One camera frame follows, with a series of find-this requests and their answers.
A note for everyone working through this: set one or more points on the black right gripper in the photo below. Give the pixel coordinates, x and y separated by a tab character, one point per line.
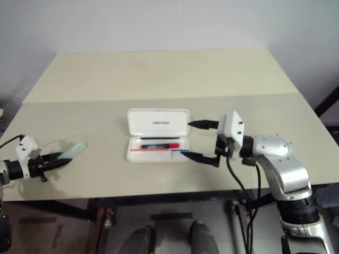
223	148

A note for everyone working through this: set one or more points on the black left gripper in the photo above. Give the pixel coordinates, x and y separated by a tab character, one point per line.
35	166

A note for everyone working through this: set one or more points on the light green marker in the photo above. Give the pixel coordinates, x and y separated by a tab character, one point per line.
76	149

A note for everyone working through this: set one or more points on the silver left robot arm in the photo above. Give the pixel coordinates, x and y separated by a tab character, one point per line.
12	169

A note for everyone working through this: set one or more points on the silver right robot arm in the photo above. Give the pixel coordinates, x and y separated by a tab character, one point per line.
272	148

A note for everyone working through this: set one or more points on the red marker with black cap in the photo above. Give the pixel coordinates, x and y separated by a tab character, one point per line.
161	145

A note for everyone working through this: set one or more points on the white hinged pencil case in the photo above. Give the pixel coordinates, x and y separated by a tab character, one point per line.
159	124

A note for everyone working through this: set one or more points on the thin black pen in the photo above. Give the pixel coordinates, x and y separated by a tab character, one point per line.
159	137

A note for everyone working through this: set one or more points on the rusty metal stand leg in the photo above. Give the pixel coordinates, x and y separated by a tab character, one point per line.
104	218

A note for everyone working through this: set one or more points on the black tape strip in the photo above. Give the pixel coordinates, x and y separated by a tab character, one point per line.
171	216

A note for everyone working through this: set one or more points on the grey metal stand leg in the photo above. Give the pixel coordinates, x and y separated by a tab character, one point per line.
238	227

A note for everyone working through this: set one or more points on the dark rounded grey shape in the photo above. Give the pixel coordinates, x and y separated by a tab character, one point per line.
204	238
141	240

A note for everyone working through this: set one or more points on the blue grey bin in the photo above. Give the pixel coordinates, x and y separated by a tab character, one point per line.
328	199

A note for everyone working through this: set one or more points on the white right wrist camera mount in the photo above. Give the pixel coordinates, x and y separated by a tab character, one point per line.
233	127

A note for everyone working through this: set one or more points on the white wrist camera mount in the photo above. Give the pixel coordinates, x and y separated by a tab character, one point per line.
233	127
25	148

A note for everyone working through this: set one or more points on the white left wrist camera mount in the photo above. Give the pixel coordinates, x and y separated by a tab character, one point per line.
25	148

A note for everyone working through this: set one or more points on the black table frame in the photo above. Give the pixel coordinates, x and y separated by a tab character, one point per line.
53	209

